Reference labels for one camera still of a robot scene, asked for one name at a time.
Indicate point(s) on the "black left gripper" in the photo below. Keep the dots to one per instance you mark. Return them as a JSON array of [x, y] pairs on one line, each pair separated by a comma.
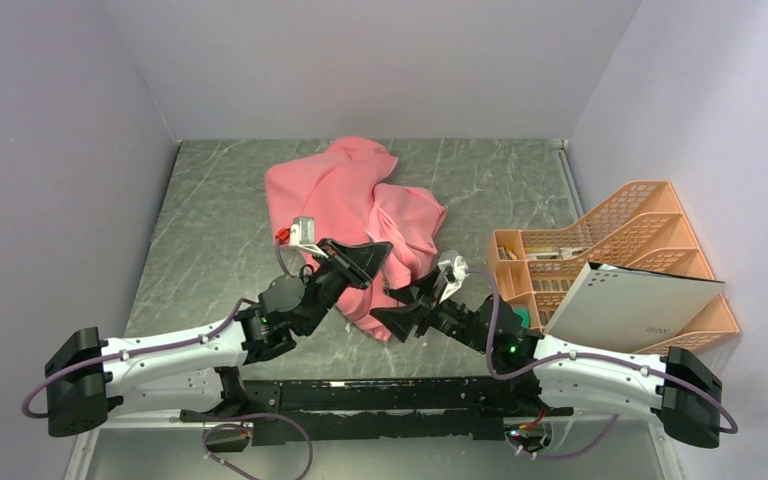
[[359, 263]]

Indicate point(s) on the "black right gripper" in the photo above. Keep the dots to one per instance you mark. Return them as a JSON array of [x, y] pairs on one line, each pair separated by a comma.
[[400, 320]]

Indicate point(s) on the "pink zip-up jacket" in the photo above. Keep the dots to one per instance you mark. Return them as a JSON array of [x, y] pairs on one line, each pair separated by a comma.
[[345, 191]]

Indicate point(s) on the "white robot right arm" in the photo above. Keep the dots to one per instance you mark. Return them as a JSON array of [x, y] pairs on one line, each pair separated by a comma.
[[545, 373]]

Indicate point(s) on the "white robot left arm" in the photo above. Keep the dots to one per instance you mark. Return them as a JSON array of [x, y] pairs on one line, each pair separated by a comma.
[[90, 379]]

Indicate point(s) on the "green eraser in organizer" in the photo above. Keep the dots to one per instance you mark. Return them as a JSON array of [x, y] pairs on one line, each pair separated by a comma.
[[524, 316]]

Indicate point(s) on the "white folder in organizer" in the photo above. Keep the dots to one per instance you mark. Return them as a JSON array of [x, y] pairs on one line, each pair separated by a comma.
[[626, 309]]

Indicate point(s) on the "orange plastic desk organizer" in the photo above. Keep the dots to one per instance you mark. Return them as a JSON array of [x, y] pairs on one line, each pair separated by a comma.
[[643, 226]]

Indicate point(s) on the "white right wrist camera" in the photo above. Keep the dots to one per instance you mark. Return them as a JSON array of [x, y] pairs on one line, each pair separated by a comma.
[[453, 272]]

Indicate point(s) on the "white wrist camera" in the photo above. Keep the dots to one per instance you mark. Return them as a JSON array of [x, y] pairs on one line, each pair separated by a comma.
[[453, 272], [300, 235]]

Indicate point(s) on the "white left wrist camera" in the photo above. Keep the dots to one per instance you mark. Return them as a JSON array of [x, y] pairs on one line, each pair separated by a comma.
[[300, 235]]

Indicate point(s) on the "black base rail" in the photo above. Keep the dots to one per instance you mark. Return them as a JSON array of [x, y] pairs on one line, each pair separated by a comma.
[[478, 407]]

